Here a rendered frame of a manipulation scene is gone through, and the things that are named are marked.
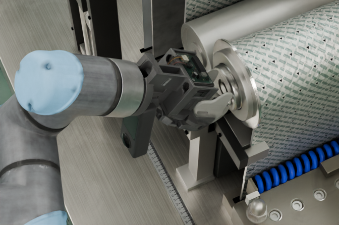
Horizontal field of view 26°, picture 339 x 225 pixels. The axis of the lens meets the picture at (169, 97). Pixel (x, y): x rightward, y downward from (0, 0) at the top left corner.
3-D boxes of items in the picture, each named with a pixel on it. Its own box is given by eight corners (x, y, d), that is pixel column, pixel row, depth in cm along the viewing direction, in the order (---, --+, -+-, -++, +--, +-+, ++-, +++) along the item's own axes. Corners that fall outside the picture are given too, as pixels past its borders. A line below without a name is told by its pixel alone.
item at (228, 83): (216, 58, 111) (238, 101, 108) (228, 53, 111) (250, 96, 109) (209, 77, 117) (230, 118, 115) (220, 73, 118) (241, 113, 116)
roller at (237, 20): (180, 51, 133) (181, 9, 123) (300, 3, 139) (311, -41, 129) (210, 101, 128) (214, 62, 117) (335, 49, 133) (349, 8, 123)
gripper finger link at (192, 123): (219, 126, 106) (176, 121, 100) (213, 132, 107) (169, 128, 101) (206, 101, 108) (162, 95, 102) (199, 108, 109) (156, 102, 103)
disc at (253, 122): (210, 75, 123) (215, 20, 111) (213, 74, 123) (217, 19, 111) (253, 145, 116) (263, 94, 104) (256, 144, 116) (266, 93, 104)
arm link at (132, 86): (98, 128, 93) (74, 79, 97) (124, 129, 96) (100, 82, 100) (130, 90, 89) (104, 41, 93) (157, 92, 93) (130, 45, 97)
